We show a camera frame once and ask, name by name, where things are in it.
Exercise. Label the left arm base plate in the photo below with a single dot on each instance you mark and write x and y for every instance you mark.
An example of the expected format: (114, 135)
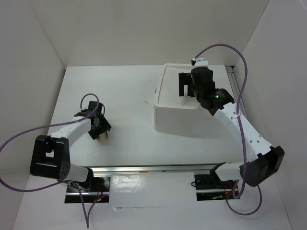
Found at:
(97, 189)

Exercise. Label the yellow black pliers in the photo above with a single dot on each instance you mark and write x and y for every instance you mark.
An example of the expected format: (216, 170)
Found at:
(103, 136)

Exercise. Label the white drawer cabinet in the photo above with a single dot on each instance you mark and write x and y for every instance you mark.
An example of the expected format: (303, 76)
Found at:
(183, 116)

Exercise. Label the aluminium front rail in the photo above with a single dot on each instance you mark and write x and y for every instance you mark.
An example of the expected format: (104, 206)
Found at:
(104, 170)

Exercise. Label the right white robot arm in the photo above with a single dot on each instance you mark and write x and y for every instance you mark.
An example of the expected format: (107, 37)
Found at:
(260, 158)

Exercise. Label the aluminium side rail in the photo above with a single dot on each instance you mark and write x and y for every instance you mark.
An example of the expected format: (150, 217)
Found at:
(235, 87)

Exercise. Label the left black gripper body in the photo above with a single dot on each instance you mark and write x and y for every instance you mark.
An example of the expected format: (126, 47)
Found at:
(101, 121)

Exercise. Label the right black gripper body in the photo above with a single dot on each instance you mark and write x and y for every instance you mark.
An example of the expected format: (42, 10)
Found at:
(198, 94)

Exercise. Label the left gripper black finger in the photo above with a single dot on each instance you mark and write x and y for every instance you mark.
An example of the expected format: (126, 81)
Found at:
(95, 134)
(106, 127)

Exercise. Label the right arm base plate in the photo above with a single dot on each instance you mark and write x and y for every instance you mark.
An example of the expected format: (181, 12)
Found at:
(210, 188)

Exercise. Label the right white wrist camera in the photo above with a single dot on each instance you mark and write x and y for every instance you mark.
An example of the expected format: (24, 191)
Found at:
(199, 62)

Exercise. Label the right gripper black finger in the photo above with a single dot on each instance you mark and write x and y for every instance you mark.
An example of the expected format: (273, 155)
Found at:
(190, 92)
(184, 79)

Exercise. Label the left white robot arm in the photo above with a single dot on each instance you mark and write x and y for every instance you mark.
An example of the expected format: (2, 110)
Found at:
(51, 154)

